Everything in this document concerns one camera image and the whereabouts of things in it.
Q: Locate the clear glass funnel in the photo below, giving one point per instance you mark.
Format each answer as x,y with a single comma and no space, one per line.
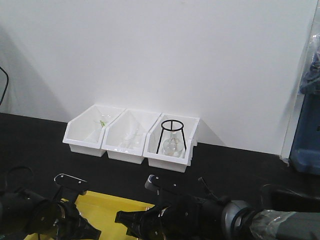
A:
103,120

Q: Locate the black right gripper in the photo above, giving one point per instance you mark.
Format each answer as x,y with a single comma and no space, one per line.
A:
176,216

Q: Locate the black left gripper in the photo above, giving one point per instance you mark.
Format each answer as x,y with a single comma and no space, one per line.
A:
60,218

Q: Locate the clear round glass flask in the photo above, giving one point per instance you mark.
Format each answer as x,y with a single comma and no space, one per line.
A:
173,146

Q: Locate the blue pegboard drying rack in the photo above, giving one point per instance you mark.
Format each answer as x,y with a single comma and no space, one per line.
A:
305,150

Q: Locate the yellow plastic tray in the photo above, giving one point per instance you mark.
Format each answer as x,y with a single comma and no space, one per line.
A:
100,210

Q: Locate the plastic bag of dark items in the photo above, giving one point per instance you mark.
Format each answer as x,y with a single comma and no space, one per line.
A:
310,77

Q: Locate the clear glassware in middle bin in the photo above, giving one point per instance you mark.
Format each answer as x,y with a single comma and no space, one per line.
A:
132,139

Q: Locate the white storage bin middle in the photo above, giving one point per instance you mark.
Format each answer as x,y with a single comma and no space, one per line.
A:
127,121

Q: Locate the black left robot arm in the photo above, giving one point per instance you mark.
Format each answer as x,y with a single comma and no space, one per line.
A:
23,210

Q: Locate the white storage bin right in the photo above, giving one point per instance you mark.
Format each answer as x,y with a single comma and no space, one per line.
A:
160,160

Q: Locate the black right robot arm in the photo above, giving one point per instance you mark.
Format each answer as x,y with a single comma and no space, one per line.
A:
240,221

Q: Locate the white storage bin left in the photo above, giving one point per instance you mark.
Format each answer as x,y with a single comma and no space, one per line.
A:
84,136

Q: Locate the black wire tripod stand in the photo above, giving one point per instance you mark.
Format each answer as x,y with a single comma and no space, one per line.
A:
172,125

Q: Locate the white storage bin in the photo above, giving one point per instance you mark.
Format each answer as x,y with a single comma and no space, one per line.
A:
160,160
127,121
84,136

